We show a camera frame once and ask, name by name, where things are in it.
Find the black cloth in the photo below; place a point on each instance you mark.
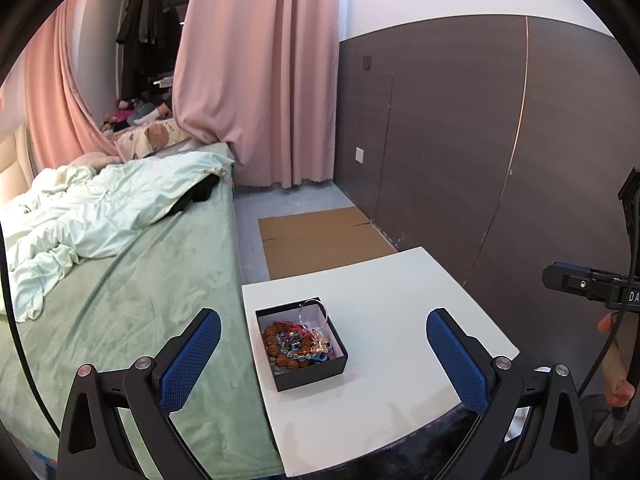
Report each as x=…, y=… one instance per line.
x=202, y=191

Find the bear print pillow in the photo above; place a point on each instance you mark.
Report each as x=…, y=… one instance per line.
x=150, y=137

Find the person's right hand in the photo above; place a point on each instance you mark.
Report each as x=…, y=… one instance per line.
x=614, y=360

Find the silver bangle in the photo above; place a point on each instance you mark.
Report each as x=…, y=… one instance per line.
x=328, y=318

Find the pink blanket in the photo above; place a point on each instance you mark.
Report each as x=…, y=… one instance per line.
x=95, y=159

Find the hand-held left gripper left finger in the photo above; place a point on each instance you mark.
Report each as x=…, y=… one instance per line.
x=192, y=360

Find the hanging dark clothes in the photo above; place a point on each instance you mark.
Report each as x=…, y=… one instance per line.
x=142, y=35

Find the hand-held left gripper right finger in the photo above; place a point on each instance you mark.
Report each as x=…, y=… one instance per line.
x=457, y=360

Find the pile of plush toys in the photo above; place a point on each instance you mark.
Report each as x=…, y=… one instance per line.
x=135, y=112

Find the beige bed headboard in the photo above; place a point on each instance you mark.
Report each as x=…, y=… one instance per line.
x=15, y=160

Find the pale green quilt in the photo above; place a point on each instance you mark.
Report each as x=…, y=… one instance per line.
x=100, y=210

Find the bed with green blanket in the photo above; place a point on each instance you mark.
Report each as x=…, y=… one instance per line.
x=150, y=310

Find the dark wall switch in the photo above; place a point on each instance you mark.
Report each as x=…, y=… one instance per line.
x=366, y=62

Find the pink curtain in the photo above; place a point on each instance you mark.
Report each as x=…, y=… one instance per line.
x=260, y=60
x=55, y=100

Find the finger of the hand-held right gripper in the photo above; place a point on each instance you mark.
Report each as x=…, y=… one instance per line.
x=575, y=280

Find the white wall socket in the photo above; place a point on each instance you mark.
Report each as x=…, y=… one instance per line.
x=359, y=154

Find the black jewelry box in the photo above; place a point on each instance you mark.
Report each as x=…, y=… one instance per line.
x=310, y=375

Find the flat cardboard sheet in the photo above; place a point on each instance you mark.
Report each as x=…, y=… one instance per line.
x=320, y=240

